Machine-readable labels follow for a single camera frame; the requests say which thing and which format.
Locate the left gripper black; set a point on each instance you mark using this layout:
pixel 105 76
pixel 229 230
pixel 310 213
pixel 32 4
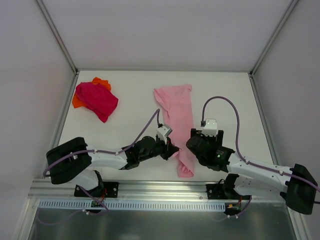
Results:
pixel 169 149

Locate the right aluminium frame post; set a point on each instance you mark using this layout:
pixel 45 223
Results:
pixel 275 33

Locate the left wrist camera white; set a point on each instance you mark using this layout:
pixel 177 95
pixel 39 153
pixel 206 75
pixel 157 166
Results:
pixel 163 131

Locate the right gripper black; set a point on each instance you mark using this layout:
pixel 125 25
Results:
pixel 220 133

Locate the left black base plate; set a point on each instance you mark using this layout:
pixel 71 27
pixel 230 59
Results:
pixel 108 189

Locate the orange folded t shirt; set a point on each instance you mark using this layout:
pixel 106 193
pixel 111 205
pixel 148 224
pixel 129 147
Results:
pixel 77 103

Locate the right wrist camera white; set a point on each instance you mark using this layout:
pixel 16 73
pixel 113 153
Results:
pixel 209 127

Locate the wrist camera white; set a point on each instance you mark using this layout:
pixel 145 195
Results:
pixel 209 127
pixel 163 131

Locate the light pink t shirt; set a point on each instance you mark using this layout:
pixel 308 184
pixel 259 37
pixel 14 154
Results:
pixel 177 113

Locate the left aluminium frame post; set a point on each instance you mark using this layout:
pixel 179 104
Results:
pixel 56 35

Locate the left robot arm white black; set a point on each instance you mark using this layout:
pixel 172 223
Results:
pixel 75 162

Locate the aluminium frame post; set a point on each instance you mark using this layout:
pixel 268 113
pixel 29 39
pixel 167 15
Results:
pixel 56 35
pixel 275 33

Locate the white slotted cable duct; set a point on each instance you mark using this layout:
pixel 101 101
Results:
pixel 133 205

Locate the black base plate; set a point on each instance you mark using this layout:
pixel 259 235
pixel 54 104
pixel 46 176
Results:
pixel 108 189
pixel 217 191

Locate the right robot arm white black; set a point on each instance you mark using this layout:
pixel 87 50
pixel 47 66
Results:
pixel 249 177

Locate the aluminium mounting rail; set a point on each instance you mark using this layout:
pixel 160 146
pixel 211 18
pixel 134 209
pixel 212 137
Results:
pixel 128 190

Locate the magenta folded t shirt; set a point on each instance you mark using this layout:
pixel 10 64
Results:
pixel 97 98

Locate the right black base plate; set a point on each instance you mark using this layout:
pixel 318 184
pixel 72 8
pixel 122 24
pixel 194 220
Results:
pixel 217 191

